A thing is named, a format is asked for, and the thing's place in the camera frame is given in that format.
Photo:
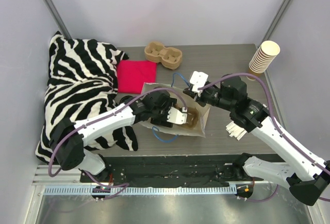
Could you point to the white slotted cable duct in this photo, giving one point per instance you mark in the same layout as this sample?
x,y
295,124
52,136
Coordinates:
x,y
136,191

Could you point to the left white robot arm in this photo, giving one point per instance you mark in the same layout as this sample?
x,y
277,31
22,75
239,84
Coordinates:
x,y
69,139

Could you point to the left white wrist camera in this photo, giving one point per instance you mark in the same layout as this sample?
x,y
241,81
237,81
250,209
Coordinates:
x,y
177,116

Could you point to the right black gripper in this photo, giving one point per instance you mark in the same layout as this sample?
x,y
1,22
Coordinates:
x,y
191,93

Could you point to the pink folded cloth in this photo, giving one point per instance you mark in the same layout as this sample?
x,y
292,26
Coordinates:
x,y
132,75

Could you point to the stack of paper cups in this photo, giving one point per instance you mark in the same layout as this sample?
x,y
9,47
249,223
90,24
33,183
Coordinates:
x,y
262,58

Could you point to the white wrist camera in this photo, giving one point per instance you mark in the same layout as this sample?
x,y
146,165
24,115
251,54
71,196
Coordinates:
x,y
197,80
177,116

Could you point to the single cardboard cup carrier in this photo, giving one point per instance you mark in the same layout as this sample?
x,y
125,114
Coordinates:
x,y
192,118

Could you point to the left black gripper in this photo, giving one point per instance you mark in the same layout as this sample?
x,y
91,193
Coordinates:
x,y
165,110

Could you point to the white straws pile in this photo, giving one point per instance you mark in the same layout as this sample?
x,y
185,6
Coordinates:
x,y
234,131

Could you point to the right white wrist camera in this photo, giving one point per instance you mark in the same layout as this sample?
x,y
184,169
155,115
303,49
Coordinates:
x,y
197,80

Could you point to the zebra print pillow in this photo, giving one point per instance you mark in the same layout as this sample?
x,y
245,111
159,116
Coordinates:
x,y
82,83

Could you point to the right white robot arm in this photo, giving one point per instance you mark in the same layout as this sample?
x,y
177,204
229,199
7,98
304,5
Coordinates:
x,y
305,174

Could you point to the checkered paper takeout bag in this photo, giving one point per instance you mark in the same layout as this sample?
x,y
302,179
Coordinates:
x,y
176,130

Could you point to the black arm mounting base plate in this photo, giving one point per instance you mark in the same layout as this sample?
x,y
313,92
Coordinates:
x,y
173,171

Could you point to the cardboard cup carrier tray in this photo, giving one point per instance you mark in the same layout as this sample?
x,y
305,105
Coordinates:
x,y
169,57

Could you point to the stack of black lids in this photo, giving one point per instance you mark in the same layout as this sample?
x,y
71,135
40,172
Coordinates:
x,y
126,99

